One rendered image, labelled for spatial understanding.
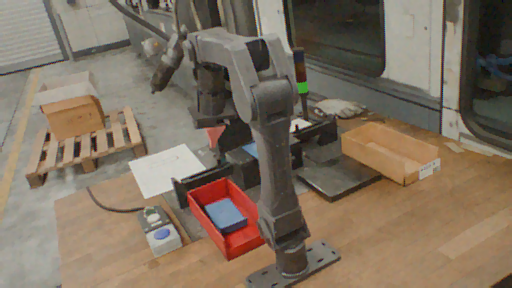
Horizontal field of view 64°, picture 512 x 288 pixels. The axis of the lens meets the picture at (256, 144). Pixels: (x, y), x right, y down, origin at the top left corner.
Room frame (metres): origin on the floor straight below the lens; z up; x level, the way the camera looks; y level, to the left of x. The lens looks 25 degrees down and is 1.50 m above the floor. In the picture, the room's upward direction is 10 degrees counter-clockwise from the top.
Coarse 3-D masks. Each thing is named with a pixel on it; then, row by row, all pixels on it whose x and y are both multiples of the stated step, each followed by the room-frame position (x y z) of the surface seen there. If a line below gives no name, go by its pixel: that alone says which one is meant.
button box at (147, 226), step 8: (88, 192) 1.14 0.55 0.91; (96, 200) 1.08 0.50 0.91; (104, 208) 1.03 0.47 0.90; (112, 208) 1.01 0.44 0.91; (136, 208) 0.99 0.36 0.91; (144, 208) 0.97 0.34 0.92; (160, 208) 0.93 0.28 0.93; (136, 216) 0.92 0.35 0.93; (144, 216) 0.91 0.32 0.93; (160, 216) 0.89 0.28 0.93; (144, 224) 0.87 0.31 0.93; (152, 224) 0.86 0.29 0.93; (160, 224) 0.86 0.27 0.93; (144, 232) 0.85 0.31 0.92
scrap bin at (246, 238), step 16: (192, 192) 0.94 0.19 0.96; (208, 192) 0.96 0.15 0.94; (224, 192) 0.98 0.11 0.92; (240, 192) 0.90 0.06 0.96; (192, 208) 0.91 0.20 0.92; (240, 208) 0.90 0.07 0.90; (256, 208) 0.82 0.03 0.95; (208, 224) 0.79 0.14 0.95; (224, 240) 0.71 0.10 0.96; (240, 240) 0.77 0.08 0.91; (256, 240) 0.74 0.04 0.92; (224, 256) 0.73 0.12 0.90
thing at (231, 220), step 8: (224, 200) 0.95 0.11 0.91; (208, 208) 0.92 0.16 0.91; (216, 208) 0.92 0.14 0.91; (232, 208) 0.90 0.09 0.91; (216, 216) 0.88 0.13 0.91; (224, 216) 0.87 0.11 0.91; (232, 216) 0.87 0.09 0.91; (240, 216) 0.86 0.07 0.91; (216, 224) 0.85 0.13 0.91; (224, 224) 0.84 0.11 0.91; (232, 224) 0.80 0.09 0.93; (240, 224) 0.82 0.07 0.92; (224, 232) 0.81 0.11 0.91
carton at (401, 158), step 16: (368, 128) 1.14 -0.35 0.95; (384, 128) 1.09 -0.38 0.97; (352, 144) 1.05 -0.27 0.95; (368, 144) 1.13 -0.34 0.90; (384, 144) 1.09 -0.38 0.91; (400, 144) 1.03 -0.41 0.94; (416, 144) 0.98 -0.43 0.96; (368, 160) 0.99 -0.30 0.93; (384, 160) 0.93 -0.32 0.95; (400, 160) 1.00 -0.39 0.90; (416, 160) 0.98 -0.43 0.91; (432, 160) 0.93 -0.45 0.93; (400, 176) 0.88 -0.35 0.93; (416, 176) 0.89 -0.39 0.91
